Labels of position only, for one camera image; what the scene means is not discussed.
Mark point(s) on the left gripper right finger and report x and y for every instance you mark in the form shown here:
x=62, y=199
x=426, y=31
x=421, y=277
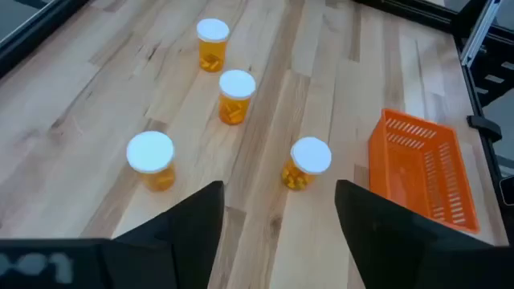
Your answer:
x=393, y=249

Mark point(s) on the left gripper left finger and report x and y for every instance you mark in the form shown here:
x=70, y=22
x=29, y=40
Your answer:
x=176, y=249

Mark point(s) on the amber pill bottle white cap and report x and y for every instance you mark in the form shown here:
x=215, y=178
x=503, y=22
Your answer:
x=150, y=152
x=311, y=155
x=237, y=84
x=213, y=30

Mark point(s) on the orange slotted plastic basket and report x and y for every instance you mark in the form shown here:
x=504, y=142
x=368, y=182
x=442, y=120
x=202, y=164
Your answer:
x=405, y=176

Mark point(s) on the black slotted plate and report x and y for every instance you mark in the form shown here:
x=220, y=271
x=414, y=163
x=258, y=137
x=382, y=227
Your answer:
x=492, y=60

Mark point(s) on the black clamp bracket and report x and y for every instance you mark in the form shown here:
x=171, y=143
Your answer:
x=484, y=124

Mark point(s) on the silver aluminium frame extrusion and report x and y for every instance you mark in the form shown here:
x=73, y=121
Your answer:
x=480, y=36

